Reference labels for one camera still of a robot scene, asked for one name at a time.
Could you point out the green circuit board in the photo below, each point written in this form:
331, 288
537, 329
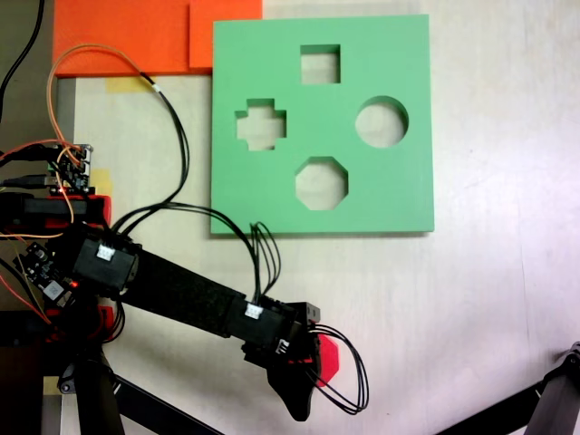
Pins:
72, 174

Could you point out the black converter circuit board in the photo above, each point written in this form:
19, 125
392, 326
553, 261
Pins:
38, 263

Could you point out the red and black table clamp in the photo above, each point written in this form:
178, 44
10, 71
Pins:
106, 317
102, 208

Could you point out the green shape sorting board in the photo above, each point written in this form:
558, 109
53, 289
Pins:
272, 204

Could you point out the black tripod leg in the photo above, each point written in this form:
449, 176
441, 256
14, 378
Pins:
97, 399
557, 399

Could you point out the red octagonal pillar block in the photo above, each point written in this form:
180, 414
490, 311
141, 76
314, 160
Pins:
328, 358

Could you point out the orange flat block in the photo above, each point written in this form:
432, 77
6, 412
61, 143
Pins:
127, 36

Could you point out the yellow masking tape strip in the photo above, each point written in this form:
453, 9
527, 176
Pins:
103, 179
122, 84

